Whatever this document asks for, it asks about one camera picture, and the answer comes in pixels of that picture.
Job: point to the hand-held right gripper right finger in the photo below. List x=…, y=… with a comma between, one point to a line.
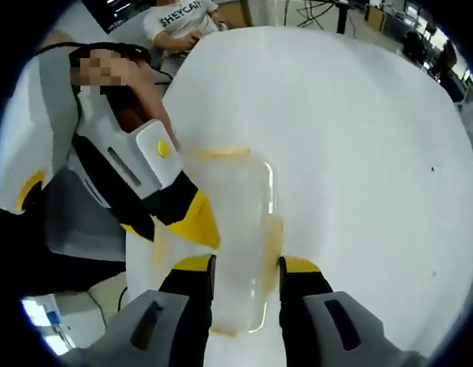
x=316, y=306

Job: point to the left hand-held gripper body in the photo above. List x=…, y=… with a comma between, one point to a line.
x=41, y=114

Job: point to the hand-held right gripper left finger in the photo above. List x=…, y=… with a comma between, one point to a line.
x=182, y=306

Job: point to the clear box with yellow buckles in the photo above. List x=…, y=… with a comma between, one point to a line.
x=240, y=214

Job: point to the black table leg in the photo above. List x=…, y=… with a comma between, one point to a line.
x=342, y=17

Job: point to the black office chair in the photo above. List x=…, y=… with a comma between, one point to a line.
x=450, y=72
x=415, y=49

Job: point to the brown cabinet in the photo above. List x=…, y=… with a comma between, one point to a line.
x=374, y=17

